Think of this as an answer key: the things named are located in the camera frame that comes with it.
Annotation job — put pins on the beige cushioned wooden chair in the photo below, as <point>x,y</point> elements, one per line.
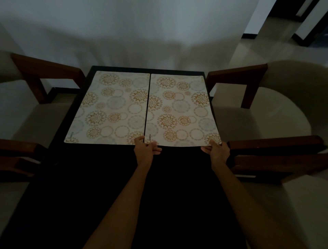
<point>282,164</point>
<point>294,77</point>
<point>51,69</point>
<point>15,159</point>

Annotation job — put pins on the person's left forearm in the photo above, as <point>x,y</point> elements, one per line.
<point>120,210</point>

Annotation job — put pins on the black dining table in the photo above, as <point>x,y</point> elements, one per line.
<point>102,192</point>

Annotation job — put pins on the circle-pattern placemat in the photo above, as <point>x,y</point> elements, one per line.
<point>179,102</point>
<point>107,107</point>

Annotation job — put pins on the person's right hand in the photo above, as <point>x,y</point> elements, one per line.
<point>217,155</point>

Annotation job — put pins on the person's left hand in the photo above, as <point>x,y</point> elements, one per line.
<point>144,154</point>

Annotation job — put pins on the person's right forearm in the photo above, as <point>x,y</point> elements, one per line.
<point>256,213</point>

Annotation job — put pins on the black closed door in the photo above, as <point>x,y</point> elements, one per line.
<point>282,7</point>

